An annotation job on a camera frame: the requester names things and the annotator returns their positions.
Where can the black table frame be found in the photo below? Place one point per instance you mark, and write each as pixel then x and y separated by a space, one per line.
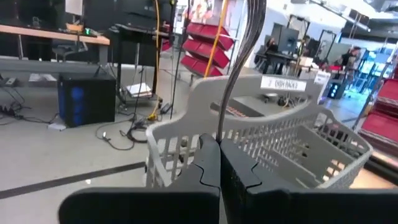
pixel 388 169

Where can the black monitor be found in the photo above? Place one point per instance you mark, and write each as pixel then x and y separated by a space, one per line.
pixel 287 39

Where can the person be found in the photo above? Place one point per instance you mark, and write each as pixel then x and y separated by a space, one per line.
pixel 305 46
pixel 272 46
pixel 349 57

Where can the wooden desk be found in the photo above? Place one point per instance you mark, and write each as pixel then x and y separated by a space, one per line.
pixel 46 33

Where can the white sign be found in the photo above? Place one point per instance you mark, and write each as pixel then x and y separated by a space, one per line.
pixel 321 77

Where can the small computer blue light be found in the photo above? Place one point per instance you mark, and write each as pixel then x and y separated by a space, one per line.
pixel 335 90

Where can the small cardboard box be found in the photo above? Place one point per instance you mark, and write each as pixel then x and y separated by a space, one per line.
pixel 74 27

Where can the black equipment cart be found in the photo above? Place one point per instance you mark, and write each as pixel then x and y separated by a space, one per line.
pixel 136 49

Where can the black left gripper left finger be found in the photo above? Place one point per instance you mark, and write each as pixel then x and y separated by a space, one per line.
pixel 155 205

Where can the white pink poster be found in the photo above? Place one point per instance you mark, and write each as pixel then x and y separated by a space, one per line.
pixel 202 11

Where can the black desk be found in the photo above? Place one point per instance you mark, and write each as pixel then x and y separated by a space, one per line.
pixel 276 57

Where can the silver fork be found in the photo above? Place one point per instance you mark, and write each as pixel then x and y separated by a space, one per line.
pixel 248 37

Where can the white board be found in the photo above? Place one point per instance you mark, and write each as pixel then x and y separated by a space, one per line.
pixel 74 7

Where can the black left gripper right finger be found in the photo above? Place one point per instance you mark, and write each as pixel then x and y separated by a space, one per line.
pixel 311 208

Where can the black computer tower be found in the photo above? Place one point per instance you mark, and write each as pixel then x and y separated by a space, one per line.
pixel 90 99

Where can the white paper stack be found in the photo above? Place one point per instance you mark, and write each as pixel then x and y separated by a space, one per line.
pixel 138 89

